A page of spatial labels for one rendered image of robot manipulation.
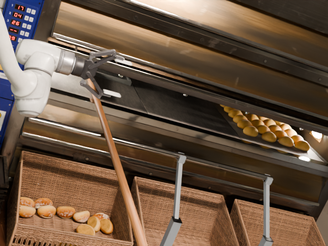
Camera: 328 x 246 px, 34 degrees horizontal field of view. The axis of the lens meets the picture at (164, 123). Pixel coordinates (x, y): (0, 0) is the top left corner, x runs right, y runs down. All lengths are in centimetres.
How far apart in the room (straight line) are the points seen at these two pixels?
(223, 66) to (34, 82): 121
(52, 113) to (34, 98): 83
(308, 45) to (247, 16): 38
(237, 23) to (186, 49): 29
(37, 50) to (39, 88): 15
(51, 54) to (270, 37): 127
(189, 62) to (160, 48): 17
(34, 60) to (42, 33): 62
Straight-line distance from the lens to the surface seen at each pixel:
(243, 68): 288
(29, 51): 202
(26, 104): 194
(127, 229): 267
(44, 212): 277
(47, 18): 260
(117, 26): 265
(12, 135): 279
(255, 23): 283
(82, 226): 273
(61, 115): 277
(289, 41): 292
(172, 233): 245
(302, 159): 325
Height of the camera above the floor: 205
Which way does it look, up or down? 18 degrees down
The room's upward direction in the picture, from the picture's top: 22 degrees clockwise
